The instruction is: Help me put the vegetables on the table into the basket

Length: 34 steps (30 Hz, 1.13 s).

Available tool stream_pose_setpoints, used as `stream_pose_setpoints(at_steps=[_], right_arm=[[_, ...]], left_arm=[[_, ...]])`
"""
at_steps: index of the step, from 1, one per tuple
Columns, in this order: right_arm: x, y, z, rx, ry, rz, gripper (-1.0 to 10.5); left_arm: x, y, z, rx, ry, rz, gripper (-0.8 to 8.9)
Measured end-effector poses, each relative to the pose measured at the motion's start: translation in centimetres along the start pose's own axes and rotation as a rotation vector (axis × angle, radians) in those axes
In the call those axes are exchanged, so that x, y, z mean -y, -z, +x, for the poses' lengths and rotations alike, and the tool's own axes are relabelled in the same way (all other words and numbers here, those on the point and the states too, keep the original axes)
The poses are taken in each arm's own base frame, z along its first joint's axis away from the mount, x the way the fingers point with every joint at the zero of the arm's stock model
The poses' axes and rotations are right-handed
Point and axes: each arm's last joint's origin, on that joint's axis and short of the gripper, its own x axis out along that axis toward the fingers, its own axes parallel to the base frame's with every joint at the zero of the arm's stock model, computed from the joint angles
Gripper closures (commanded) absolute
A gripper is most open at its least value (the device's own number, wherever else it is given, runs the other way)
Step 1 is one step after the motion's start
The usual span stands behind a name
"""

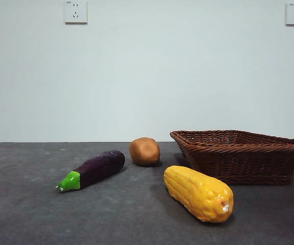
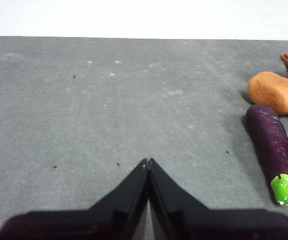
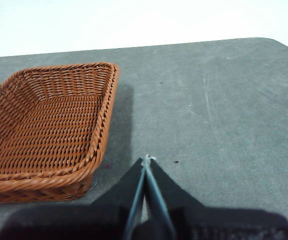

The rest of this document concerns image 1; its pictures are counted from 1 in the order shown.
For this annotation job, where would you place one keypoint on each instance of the purple eggplant with green stem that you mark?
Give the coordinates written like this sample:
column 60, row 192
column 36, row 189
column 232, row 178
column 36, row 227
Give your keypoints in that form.
column 98, row 168

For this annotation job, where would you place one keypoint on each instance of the yellow corn cob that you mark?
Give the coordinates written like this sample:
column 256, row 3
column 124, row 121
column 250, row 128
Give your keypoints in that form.
column 198, row 194

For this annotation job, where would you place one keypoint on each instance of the brown wicker basket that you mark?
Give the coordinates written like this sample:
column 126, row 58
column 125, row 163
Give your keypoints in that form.
column 241, row 163

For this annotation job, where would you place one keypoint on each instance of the brown potato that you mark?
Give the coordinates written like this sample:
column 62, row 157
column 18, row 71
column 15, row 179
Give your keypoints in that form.
column 144, row 151

